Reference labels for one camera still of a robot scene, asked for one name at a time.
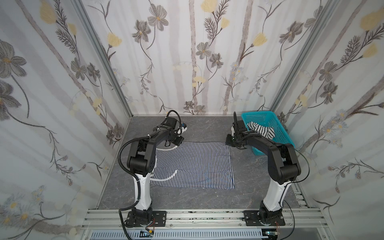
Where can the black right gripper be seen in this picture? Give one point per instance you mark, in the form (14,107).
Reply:
(231,140)

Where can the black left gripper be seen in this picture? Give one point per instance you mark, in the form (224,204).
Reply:
(177,140)

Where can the blue striped tank top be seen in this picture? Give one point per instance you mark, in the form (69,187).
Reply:
(204,165)

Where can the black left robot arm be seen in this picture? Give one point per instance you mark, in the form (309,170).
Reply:
(141,163)

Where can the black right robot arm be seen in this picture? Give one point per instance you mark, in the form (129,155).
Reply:
(283,168)

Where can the black striped tank top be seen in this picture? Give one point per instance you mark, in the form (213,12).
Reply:
(266,132)

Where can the teal plastic basket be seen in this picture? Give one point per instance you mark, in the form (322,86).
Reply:
(268,121)

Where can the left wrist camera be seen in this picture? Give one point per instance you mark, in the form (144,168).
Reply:
(182,129)

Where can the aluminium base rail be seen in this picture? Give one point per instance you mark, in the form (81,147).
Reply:
(209,219)

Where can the white vented cable duct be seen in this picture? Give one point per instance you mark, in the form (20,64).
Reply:
(202,234)

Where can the aluminium corner post left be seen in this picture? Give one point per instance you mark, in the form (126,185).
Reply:
(101,53)

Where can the aluminium corner post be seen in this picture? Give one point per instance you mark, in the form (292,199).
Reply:
(101,53)
(313,37)

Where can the aluminium corner post right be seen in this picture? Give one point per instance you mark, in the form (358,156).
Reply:
(313,37)

